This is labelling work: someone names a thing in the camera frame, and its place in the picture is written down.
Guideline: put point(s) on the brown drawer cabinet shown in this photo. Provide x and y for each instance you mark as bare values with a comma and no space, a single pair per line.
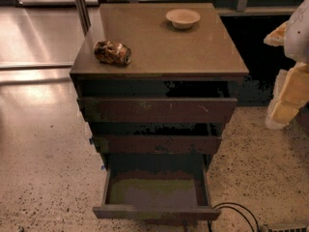
200,62

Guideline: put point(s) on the crushed drink can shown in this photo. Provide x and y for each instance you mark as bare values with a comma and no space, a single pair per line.
112,53

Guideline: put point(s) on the white ceramic bowl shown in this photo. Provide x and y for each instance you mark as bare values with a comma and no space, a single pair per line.
183,18

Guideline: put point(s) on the drawer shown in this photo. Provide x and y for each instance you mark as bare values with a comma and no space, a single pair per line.
157,110
163,197
158,144

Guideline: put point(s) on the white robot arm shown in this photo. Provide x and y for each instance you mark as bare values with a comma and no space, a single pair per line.
291,88

